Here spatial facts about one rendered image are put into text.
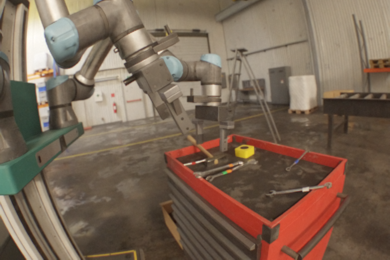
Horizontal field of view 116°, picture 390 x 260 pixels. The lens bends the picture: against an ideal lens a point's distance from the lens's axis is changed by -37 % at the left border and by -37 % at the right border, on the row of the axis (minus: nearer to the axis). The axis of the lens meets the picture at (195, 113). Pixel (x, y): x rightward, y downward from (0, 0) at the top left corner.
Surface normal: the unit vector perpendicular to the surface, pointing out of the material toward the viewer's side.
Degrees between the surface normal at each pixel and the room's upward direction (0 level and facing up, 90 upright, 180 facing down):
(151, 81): 98
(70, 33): 100
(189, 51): 90
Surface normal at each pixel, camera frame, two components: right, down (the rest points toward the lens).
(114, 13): 0.75, 0.17
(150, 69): 0.46, 0.19
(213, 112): -0.81, 0.04
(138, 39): 0.61, 0.07
